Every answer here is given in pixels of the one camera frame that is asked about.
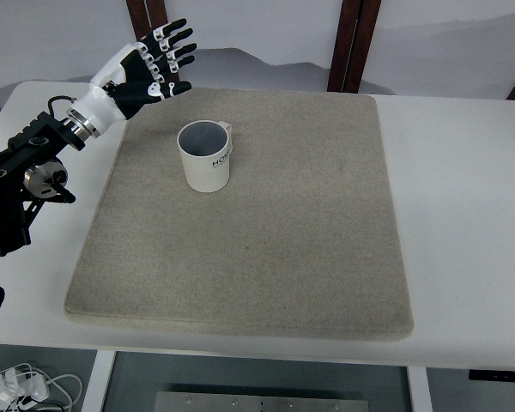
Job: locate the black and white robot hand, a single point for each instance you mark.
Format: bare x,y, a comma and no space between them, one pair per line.
140,74

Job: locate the white ribbed cup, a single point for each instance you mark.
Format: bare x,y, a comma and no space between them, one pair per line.
205,147

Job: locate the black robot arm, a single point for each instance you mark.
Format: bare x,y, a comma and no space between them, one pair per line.
31,173

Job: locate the beige felt mat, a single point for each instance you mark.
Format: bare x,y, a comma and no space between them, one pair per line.
302,240

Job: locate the black desk control panel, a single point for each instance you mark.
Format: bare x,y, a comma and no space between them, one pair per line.
492,375

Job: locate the left brown screen frame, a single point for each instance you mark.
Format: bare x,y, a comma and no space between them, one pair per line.
148,17

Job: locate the middle brown screen frame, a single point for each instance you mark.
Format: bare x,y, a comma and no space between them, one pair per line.
354,35

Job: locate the metal base plate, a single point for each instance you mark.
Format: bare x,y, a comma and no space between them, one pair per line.
186,401

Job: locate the white power adapters with cables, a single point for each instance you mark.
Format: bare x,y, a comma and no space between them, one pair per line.
27,388

